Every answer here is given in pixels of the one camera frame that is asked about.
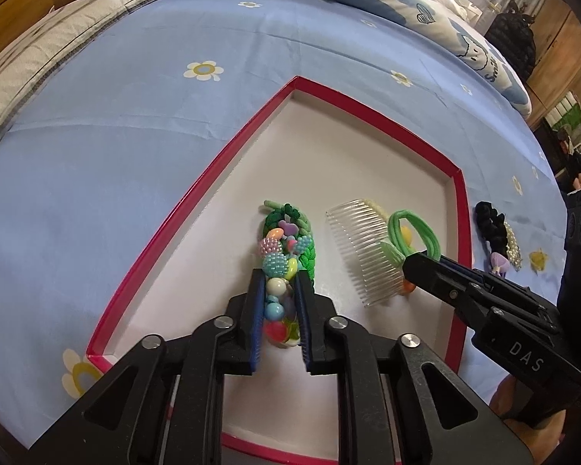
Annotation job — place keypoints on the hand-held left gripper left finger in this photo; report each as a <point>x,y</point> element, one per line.
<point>256,322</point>

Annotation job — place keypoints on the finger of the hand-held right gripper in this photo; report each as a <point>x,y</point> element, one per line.
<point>513,295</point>
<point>435,281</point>

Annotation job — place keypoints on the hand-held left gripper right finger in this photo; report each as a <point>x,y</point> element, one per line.
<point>302,322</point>

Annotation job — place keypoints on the purple hair clip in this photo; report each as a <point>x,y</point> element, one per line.
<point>498,262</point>

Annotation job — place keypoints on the black scrunchie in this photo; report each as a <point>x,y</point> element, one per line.
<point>489,225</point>

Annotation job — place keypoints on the red shallow cardboard box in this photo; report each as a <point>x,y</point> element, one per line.
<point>348,155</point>

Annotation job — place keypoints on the person's right hand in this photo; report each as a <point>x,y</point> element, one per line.
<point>506,397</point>

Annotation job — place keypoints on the pearl hair clip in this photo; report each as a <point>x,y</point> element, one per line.
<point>513,247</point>

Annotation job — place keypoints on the clear plastic hair comb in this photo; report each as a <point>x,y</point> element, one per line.
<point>363,247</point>

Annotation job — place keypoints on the wooden wardrobe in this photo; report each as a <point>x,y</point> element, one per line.
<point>566,58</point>

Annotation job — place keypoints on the black puffer jacket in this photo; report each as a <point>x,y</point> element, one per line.
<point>512,38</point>

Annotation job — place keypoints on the grey striped pillow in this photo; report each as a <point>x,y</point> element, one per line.
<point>38,53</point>

